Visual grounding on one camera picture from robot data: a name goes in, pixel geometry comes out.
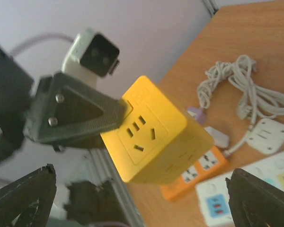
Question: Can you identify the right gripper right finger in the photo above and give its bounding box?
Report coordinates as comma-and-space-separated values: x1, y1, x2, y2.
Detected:
225, 168, 284, 227

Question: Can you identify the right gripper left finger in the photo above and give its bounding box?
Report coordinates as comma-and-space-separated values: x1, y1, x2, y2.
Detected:
0, 164, 57, 227

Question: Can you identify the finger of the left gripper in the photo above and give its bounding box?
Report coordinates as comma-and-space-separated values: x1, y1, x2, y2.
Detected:
23, 72, 125, 152

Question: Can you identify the yellow cube socket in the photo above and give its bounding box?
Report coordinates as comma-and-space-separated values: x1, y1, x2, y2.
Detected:
101, 76, 213, 185

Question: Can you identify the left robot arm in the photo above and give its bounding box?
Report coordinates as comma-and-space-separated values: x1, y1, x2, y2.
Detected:
0, 47, 125, 163

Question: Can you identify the long white power strip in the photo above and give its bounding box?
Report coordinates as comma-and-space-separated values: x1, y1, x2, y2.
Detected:
195, 151, 284, 227

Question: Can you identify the orange power strip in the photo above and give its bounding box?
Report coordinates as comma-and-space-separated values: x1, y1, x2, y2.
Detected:
160, 146, 229, 202

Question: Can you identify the white flat adapter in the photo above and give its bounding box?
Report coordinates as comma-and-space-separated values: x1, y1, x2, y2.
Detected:
246, 118, 284, 156

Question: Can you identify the small white USB charger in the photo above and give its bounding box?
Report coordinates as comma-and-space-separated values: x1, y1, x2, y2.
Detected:
204, 126, 230, 148

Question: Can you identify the purple power strip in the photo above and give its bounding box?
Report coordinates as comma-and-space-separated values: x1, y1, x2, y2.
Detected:
186, 106, 206, 126

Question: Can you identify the white cable of orange strip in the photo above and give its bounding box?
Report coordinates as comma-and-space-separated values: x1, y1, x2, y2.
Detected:
223, 54, 284, 157

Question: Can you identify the white cable of purple strip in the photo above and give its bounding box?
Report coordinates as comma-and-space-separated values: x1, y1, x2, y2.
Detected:
196, 61, 242, 111

